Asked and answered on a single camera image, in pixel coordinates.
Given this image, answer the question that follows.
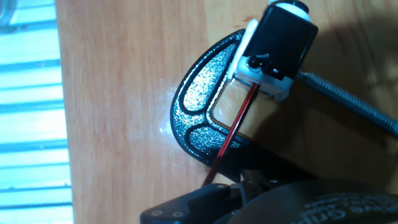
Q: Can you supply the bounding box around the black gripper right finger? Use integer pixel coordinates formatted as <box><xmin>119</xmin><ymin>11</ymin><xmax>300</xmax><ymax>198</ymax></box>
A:
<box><xmin>239</xmin><ymin>169</ymin><xmax>284</xmax><ymax>200</ymax></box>

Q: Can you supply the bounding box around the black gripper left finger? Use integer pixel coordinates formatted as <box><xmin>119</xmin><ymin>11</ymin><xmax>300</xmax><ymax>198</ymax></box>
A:
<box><xmin>139</xmin><ymin>183</ymin><xmax>242</xmax><ymax>224</ymax></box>

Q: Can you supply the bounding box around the black C-clamp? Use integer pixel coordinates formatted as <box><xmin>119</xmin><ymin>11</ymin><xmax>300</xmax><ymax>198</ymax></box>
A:
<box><xmin>170</xmin><ymin>29</ymin><xmax>398</xmax><ymax>183</ymax></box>

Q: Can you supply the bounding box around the glossy wooden board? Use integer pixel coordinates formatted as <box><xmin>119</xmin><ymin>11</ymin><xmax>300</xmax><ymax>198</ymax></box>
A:
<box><xmin>55</xmin><ymin>0</ymin><xmax>398</xmax><ymax>224</ymax></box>

